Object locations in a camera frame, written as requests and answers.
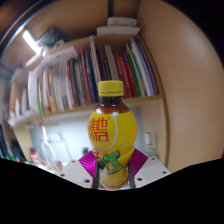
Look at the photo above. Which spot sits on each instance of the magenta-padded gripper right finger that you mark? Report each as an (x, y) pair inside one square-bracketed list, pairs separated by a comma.
[(151, 171)]

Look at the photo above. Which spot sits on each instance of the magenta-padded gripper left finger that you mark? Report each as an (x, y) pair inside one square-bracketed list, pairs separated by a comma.
[(75, 173)]

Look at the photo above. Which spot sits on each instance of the yellow drink bottle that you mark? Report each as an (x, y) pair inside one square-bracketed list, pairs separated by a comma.
[(111, 133)]

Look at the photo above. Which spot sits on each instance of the clear glass bottle white cap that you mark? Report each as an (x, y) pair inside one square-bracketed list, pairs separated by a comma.
[(150, 146)]

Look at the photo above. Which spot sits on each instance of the red and white jar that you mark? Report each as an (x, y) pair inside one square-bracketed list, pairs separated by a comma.
[(34, 156)]

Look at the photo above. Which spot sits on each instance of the wooden shelf unit with books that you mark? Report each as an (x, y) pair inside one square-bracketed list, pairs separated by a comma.
[(83, 80)]

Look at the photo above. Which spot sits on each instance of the white LED light bar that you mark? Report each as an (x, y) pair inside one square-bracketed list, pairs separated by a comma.
[(31, 41)]

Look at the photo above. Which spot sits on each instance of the white wall power strip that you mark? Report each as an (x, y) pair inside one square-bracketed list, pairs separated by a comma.
[(54, 137)]

